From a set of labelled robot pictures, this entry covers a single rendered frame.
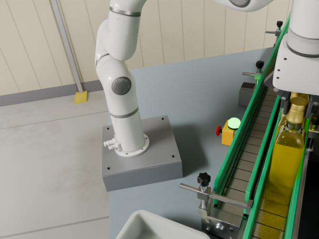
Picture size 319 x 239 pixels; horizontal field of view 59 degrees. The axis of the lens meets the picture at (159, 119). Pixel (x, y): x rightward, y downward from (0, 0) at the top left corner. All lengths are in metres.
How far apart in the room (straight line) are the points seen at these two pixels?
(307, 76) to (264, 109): 0.56
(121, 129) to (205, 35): 2.28
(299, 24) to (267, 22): 2.83
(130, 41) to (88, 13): 2.10
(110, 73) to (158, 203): 0.43
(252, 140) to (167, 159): 0.28
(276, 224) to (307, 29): 0.45
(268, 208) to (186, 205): 0.27
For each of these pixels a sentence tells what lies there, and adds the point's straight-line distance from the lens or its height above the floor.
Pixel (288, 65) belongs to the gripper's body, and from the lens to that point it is 0.53.
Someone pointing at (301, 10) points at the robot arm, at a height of 1.36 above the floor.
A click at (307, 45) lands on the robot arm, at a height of 1.31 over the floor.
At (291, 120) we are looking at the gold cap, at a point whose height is 1.13.
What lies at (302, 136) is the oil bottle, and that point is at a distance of 0.65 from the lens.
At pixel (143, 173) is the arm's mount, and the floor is 0.81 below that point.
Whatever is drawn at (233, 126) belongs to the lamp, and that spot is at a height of 0.84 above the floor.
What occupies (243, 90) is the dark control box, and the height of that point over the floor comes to 0.83.
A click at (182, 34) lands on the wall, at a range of 3.01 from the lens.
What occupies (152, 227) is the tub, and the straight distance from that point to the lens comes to 0.83.
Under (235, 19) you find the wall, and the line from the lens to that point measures 3.14.
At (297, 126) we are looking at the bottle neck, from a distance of 0.64.
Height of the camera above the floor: 1.49
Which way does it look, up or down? 36 degrees down
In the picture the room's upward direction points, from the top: 7 degrees counter-clockwise
